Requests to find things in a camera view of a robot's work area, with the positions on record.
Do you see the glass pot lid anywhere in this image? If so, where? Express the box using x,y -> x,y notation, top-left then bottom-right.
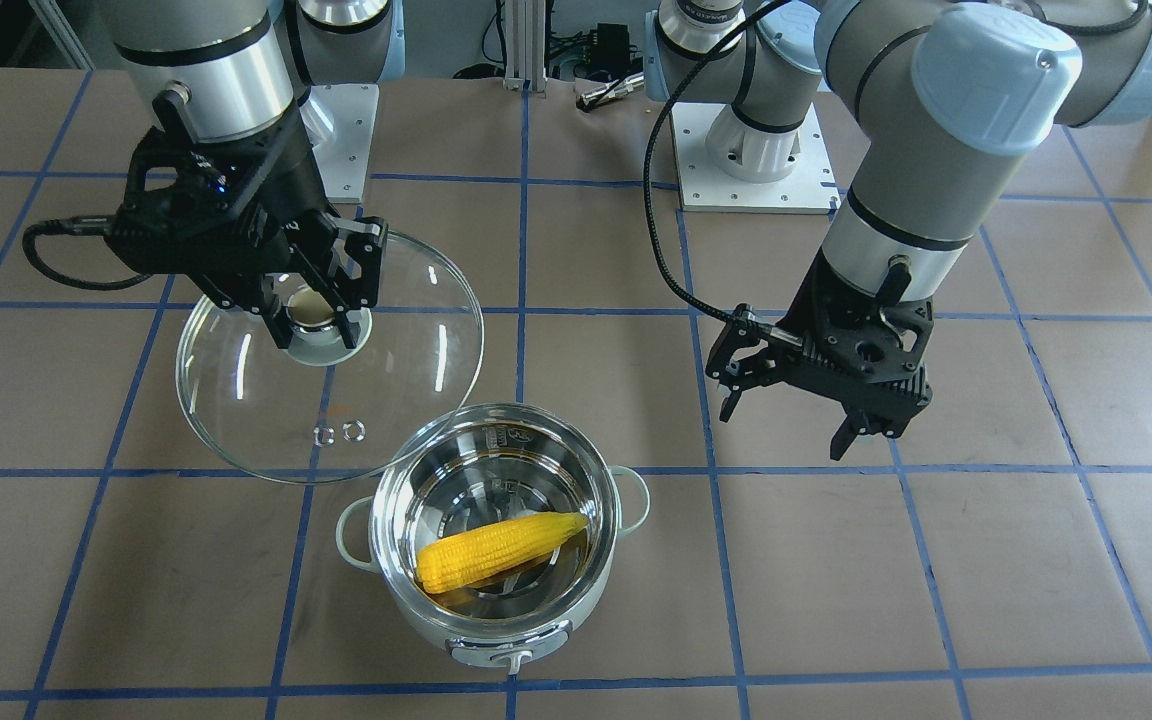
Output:
175,232 -> 485,486

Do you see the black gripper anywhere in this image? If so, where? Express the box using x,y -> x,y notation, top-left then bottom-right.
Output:
105,94 -> 387,350
704,251 -> 934,461

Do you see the aluminium profile post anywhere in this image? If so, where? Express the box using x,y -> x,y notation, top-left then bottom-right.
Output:
502,0 -> 550,94

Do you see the pale green electric pot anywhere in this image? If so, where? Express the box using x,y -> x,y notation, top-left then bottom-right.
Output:
335,404 -> 652,674

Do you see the yellow corn cob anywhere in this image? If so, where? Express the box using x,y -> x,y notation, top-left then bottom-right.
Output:
416,511 -> 588,594

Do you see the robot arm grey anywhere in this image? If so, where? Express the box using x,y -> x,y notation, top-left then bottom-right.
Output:
644,1 -> 1152,460
101,1 -> 404,365

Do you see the black power adapter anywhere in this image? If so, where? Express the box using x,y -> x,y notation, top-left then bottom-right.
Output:
588,23 -> 632,71

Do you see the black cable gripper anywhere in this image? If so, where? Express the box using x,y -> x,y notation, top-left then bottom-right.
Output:
642,0 -> 797,341
22,218 -> 152,293

